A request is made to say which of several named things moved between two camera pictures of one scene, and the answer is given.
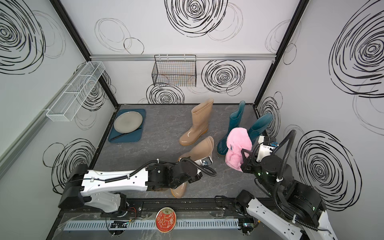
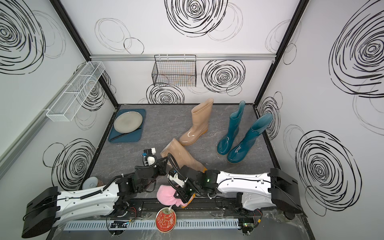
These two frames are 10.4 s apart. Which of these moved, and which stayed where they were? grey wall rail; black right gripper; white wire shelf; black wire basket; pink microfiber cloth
Moved: black right gripper; pink microfiber cloth
Stayed: grey wall rail; black wire basket; white wire shelf
